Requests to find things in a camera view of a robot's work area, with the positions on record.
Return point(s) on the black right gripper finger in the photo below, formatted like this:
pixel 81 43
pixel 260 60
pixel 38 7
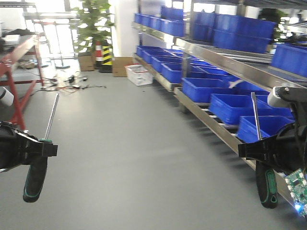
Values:
pixel 262 151

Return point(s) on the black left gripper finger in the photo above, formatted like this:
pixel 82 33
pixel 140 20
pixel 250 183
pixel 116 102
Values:
pixel 29 150

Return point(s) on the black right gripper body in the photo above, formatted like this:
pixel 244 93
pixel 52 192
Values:
pixel 291 149

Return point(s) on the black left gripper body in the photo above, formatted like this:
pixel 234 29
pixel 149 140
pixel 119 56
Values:
pixel 12 146

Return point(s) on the cross screwdriver green black handle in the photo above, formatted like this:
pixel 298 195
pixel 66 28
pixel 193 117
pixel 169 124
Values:
pixel 38 167

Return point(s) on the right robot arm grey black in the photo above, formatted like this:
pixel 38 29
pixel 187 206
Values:
pixel 293 98

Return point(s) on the blue bin near right gripper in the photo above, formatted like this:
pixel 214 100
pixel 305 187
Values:
pixel 269 126

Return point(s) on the green circuit board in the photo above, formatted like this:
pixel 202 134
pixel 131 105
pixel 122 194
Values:
pixel 297 185

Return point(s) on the blue bin second row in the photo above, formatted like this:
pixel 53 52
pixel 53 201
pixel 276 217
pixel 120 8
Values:
pixel 229 108

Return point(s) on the blue bin third row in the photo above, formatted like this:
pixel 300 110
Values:
pixel 200 90

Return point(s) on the black yellow traffic cone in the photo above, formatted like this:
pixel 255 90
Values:
pixel 106 63

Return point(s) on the red white traffic cone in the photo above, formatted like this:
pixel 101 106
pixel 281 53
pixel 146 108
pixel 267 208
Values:
pixel 98 55

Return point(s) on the brown cardboard box on floor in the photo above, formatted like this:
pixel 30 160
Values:
pixel 119 64

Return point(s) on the white mesh basket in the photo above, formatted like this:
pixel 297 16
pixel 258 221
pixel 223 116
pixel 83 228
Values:
pixel 138 75

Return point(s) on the green potted plant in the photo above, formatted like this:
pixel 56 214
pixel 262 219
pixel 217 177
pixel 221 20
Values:
pixel 93 24

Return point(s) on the red metal table frame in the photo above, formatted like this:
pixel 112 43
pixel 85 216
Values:
pixel 28 45

